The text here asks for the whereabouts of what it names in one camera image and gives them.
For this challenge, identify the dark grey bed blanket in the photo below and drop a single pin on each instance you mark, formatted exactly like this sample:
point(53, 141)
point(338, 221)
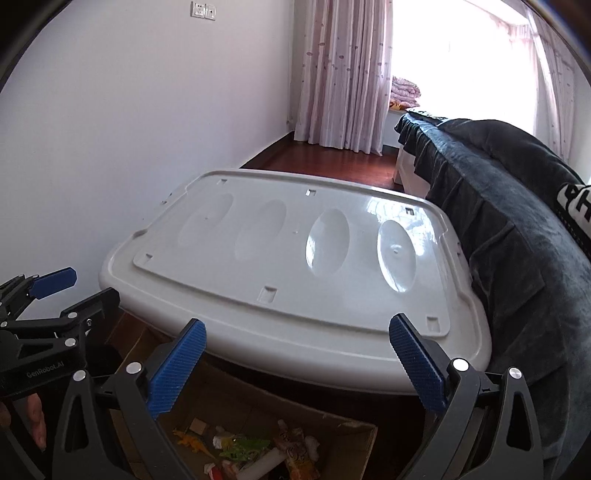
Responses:
point(499, 186)

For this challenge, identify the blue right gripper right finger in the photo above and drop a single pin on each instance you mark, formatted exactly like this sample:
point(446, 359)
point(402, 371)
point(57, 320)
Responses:
point(424, 362)

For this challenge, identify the pink patterned left curtain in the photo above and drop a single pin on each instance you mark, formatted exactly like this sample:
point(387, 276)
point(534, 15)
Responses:
point(346, 75)

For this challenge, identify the white foam sheet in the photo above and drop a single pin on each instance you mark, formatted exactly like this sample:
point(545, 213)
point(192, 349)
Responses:
point(261, 467)

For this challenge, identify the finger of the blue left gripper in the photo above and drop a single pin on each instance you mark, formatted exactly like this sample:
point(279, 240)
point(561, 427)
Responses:
point(52, 283)

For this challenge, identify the orange green dinosaur toy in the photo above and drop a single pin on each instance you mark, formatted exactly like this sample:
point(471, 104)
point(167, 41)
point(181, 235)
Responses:
point(193, 442)

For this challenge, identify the person left hand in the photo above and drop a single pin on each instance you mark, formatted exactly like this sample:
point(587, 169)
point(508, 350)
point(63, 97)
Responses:
point(35, 415)

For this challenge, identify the folded pink blanket pile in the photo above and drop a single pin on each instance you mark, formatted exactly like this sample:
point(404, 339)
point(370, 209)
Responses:
point(404, 94)

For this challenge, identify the green snack wrapper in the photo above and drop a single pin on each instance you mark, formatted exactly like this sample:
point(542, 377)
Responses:
point(243, 449)

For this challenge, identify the pink patterned right curtain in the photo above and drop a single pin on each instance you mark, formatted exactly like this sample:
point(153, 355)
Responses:
point(556, 85)

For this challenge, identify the white wall switch plate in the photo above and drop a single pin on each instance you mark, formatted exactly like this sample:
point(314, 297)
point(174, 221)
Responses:
point(205, 11)

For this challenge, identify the pink patterned curtain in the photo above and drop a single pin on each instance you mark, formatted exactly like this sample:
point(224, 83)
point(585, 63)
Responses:
point(346, 75)
point(556, 85)

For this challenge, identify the brown cardboard trash box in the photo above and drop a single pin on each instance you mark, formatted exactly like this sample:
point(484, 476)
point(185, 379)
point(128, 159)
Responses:
point(216, 396)

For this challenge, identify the black white letter pillow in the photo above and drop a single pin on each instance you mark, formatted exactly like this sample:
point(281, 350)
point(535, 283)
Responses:
point(574, 210)

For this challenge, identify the grey plastic storage bin lid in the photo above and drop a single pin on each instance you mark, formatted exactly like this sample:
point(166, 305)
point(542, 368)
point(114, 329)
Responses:
point(299, 276)

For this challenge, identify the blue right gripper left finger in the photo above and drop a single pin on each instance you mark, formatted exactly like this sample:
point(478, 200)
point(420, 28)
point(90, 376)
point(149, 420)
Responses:
point(175, 364)

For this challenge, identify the white bed frame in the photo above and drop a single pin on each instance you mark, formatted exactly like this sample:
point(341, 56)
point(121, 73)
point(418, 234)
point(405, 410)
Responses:
point(412, 183)

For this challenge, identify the small wooden cube block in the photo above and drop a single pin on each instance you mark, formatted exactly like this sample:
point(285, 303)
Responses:
point(198, 427)

